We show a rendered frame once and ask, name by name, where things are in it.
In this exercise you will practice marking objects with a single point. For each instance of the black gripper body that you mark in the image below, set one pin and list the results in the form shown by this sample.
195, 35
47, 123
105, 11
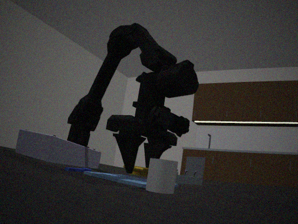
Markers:
138, 125

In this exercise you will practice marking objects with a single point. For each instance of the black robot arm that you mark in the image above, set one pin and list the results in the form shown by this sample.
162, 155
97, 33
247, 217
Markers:
168, 79

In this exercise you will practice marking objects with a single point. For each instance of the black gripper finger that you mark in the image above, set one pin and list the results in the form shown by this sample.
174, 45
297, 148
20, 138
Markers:
128, 145
154, 151

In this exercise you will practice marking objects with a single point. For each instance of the yellow round plate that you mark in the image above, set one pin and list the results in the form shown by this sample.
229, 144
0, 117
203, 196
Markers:
140, 171

